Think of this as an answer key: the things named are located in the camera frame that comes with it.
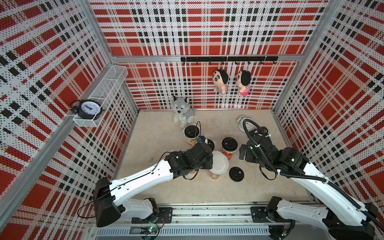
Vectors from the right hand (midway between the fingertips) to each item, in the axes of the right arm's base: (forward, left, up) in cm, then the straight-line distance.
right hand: (251, 151), depth 69 cm
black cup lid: (+17, +29, -8) cm, 35 cm away
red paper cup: (-5, +17, -18) cm, 25 cm away
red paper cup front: (+7, +8, -15) cm, 18 cm away
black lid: (+8, +18, -7) cm, 21 cm away
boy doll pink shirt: (+47, -4, +7) cm, 48 cm away
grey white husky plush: (+35, +36, -10) cm, 51 cm away
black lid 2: (+8, +8, -7) cm, 14 cm away
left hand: (-2, +18, -6) cm, 19 cm away
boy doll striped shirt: (+45, +12, +9) cm, 48 cm away
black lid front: (-2, +3, -24) cm, 24 cm away
